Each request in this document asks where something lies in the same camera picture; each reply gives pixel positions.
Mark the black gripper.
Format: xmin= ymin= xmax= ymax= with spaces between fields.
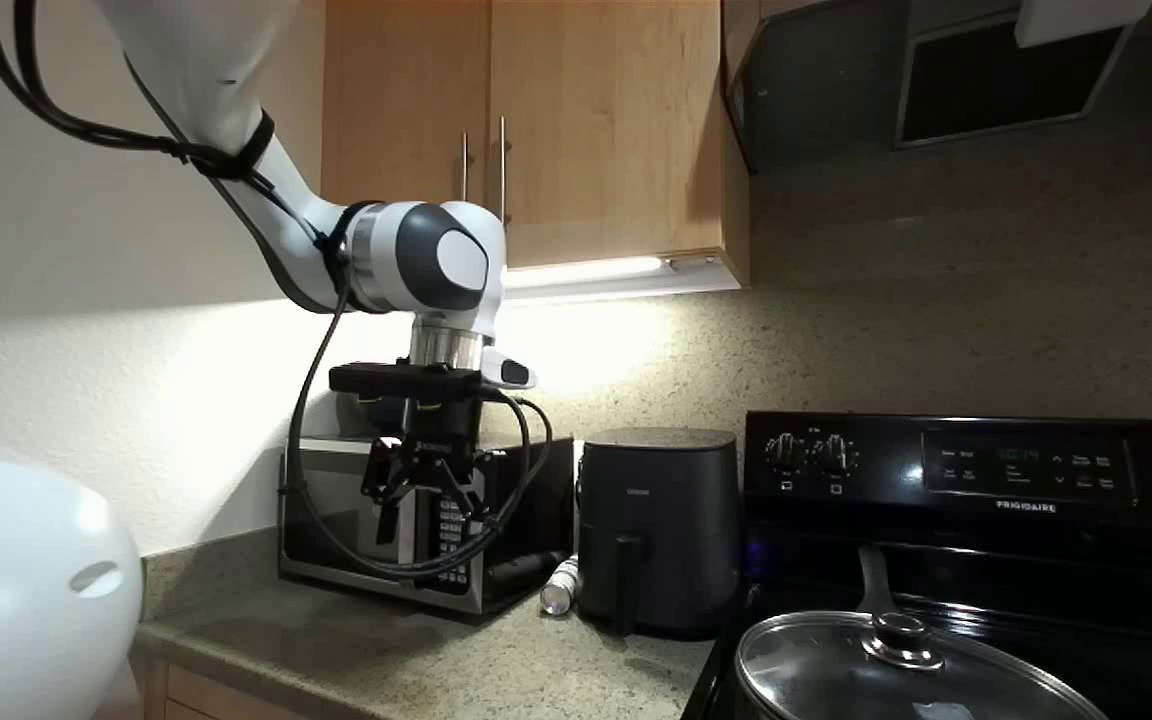
xmin=362 ymin=392 xmax=486 ymax=548

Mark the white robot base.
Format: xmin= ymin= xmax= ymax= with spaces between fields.
xmin=0 ymin=451 xmax=143 ymax=720

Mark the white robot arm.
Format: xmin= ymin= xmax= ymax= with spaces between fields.
xmin=94 ymin=0 xmax=504 ymax=380

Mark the stainless steel microwave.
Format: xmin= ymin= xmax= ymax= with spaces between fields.
xmin=277 ymin=439 xmax=571 ymax=616

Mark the wooden upper cabinet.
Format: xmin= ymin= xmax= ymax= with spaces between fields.
xmin=322 ymin=0 xmax=750 ymax=292

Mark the black range hood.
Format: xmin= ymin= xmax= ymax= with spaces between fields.
xmin=724 ymin=0 xmax=1152 ymax=177

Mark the black kitchen stove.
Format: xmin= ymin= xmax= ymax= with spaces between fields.
xmin=682 ymin=412 xmax=1152 ymax=720

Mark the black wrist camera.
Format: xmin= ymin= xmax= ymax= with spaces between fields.
xmin=327 ymin=360 xmax=532 ymax=397

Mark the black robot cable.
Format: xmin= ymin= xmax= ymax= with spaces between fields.
xmin=0 ymin=0 xmax=561 ymax=585

